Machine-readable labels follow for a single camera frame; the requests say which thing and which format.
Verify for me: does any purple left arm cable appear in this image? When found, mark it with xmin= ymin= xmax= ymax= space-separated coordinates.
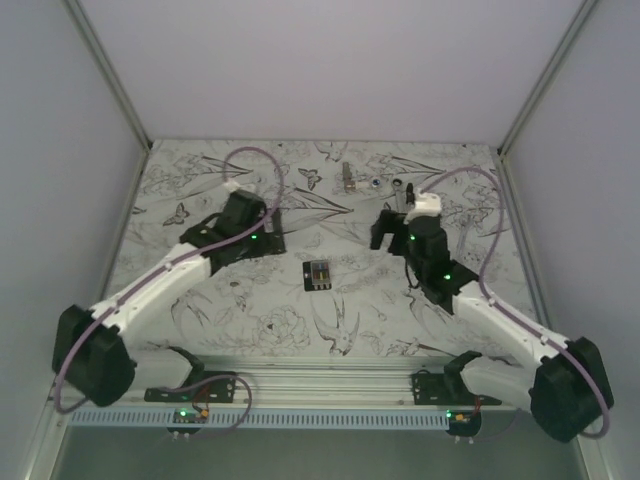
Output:
xmin=53 ymin=146 xmax=286 ymax=414

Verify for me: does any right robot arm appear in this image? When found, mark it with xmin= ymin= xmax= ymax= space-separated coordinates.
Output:
xmin=370 ymin=210 xmax=614 ymax=443

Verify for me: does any white slotted cable duct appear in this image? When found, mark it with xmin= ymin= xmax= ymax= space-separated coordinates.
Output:
xmin=68 ymin=407 xmax=449 ymax=431

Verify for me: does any silver open end wrench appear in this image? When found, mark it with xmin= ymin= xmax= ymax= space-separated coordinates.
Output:
xmin=453 ymin=215 xmax=473 ymax=262

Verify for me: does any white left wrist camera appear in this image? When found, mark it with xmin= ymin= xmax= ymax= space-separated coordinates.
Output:
xmin=224 ymin=180 xmax=256 ymax=193

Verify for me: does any aluminium corner post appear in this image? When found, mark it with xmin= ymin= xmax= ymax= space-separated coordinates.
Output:
xmin=61 ymin=0 xmax=153 ymax=151
xmin=497 ymin=0 xmax=600 ymax=156

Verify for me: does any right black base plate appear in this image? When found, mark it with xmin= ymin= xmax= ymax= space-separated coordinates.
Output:
xmin=410 ymin=370 xmax=476 ymax=407

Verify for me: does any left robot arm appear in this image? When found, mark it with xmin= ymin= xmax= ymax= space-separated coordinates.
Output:
xmin=52 ymin=189 xmax=285 ymax=412

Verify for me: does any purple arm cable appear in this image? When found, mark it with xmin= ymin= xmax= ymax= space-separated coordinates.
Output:
xmin=414 ymin=166 xmax=613 ymax=439
xmin=53 ymin=146 xmax=286 ymax=414

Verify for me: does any right aluminium corner post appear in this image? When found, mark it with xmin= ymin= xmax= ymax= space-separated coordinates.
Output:
xmin=497 ymin=0 xmax=600 ymax=156

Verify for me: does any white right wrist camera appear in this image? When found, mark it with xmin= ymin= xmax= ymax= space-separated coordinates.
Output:
xmin=405 ymin=192 xmax=442 ymax=224

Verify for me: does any metal bracket block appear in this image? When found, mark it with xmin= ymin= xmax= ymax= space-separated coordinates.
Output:
xmin=342 ymin=162 xmax=356 ymax=192

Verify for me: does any aluminium frame rail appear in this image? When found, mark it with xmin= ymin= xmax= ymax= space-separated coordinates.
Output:
xmin=109 ymin=349 xmax=503 ymax=406

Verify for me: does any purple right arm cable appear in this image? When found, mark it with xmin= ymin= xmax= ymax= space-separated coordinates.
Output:
xmin=414 ymin=166 xmax=613 ymax=439

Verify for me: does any left aluminium corner post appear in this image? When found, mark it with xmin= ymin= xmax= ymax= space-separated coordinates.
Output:
xmin=61 ymin=0 xmax=153 ymax=151

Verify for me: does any black handled screwdriver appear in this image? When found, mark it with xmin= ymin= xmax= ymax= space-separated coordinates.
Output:
xmin=405 ymin=183 xmax=415 ymax=204

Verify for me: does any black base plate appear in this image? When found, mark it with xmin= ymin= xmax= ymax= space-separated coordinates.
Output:
xmin=143 ymin=371 xmax=237 ymax=404
xmin=410 ymin=370 xmax=476 ymax=407

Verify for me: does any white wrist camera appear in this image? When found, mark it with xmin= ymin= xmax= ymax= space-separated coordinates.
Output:
xmin=405 ymin=192 xmax=442 ymax=224
xmin=224 ymin=180 xmax=256 ymax=193

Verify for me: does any controller board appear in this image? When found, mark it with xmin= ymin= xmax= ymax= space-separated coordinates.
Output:
xmin=446 ymin=410 xmax=481 ymax=424
xmin=173 ymin=408 xmax=209 ymax=425

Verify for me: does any clear plastic fuse box cover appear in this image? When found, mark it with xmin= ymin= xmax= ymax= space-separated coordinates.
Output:
xmin=309 ymin=260 xmax=331 ymax=289

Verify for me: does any ratchet wrench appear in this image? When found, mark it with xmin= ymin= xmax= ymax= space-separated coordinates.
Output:
xmin=391 ymin=178 xmax=406 ymax=213

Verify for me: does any left controller board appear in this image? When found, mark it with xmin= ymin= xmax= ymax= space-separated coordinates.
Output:
xmin=173 ymin=408 xmax=209 ymax=425

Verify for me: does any right controller board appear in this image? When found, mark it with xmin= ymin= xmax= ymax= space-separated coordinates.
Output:
xmin=446 ymin=410 xmax=481 ymax=424

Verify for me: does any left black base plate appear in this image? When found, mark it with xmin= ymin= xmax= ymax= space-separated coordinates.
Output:
xmin=143 ymin=371 xmax=237 ymax=404

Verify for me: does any black fuse box base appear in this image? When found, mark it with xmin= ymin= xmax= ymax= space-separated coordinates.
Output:
xmin=302 ymin=260 xmax=332 ymax=292

